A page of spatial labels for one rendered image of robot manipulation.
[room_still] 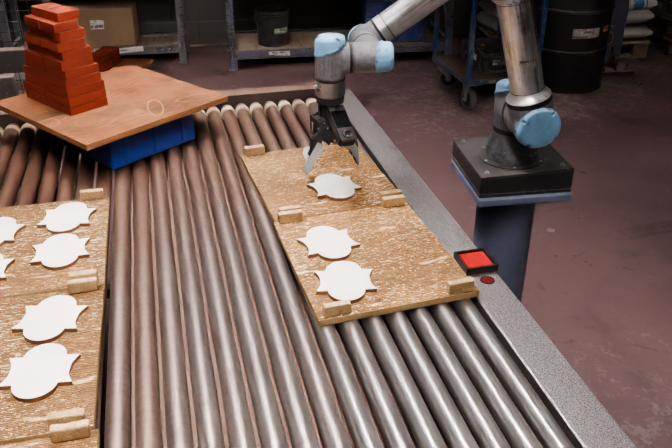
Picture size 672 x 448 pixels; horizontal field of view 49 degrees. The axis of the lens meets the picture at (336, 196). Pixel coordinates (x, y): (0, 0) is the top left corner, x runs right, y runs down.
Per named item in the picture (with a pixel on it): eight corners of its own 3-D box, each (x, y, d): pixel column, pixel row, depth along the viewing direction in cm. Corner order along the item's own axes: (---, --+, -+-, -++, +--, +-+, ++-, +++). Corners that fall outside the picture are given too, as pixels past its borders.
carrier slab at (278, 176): (353, 144, 223) (353, 140, 223) (406, 205, 189) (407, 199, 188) (240, 160, 213) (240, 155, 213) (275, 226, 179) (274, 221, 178)
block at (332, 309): (350, 308, 147) (350, 297, 146) (352, 314, 145) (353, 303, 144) (321, 314, 145) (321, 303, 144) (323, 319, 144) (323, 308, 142)
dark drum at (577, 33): (580, 67, 590) (598, -47, 549) (616, 91, 538) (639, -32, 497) (510, 70, 583) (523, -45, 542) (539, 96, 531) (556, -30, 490)
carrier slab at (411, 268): (406, 207, 188) (406, 201, 187) (479, 296, 153) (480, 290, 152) (273, 227, 179) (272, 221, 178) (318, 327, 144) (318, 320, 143)
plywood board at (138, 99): (131, 69, 257) (131, 64, 256) (228, 101, 228) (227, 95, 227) (-6, 107, 223) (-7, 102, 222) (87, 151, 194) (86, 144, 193)
